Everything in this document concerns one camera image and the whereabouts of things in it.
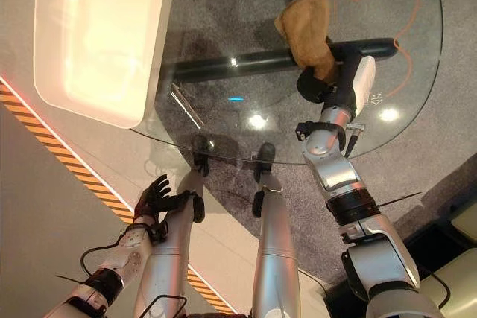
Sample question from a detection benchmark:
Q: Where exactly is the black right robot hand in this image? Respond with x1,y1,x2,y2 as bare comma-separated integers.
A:
296,40,377,118

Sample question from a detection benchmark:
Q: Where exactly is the silver robot leg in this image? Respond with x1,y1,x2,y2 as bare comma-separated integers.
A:
132,168,206,318
251,179,301,318

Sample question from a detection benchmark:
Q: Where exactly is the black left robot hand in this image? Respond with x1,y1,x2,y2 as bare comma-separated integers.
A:
133,174,192,223

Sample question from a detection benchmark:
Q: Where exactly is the black seat with pale cushions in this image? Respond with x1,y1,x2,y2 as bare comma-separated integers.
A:
404,204,477,312

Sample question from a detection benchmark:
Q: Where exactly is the dark robot foot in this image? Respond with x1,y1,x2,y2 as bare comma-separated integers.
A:
189,133,216,177
252,141,277,185

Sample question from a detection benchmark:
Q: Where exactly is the orange cable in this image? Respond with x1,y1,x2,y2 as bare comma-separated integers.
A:
344,0,423,99

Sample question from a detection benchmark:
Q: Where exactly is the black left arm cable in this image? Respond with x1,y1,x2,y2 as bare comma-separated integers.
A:
79,242,124,278

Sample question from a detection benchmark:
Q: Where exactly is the white plastic basket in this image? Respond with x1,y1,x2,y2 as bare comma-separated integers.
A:
32,0,176,130

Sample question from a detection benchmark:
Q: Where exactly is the silver left robot leg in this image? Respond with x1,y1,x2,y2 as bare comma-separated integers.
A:
132,168,206,318

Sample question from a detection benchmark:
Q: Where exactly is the brown cloth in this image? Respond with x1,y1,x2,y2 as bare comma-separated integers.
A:
274,0,341,84

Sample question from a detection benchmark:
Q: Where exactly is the dark left robot foot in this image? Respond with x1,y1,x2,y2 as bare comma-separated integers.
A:
189,133,216,177

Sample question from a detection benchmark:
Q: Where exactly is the yellow black hazard tape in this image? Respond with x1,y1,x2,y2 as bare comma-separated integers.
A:
0,81,239,315

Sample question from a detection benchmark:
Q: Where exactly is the dark right robot foot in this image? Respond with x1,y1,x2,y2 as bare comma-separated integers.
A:
252,141,277,185

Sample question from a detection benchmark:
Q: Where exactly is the silver right robot leg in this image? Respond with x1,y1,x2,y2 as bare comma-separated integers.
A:
251,179,301,318

